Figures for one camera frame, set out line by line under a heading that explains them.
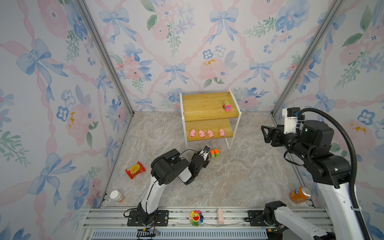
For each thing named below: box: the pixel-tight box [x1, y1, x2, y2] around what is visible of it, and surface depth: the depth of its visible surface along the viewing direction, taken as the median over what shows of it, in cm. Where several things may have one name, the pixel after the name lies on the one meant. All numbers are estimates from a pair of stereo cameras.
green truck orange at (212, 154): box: [210, 150, 216, 159], surface depth 97 cm
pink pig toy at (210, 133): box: [207, 129, 215, 138], surface depth 87 cm
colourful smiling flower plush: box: [189, 210, 204, 227], surface depth 75 cm
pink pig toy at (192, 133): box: [189, 128, 196, 138], surface depth 87 cm
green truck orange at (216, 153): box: [214, 148, 220, 158], surface depth 97 cm
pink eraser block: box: [218, 208, 224, 224], surface depth 75 cm
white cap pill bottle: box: [110, 190, 125, 203], surface depth 76 cm
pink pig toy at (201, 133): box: [198, 129, 206, 138], surface depth 87 cm
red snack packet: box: [125, 161, 146, 180], surface depth 89 cm
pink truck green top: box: [222, 100, 232, 112], surface depth 76 cm
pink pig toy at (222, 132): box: [219, 128, 226, 137], surface depth 87 cm
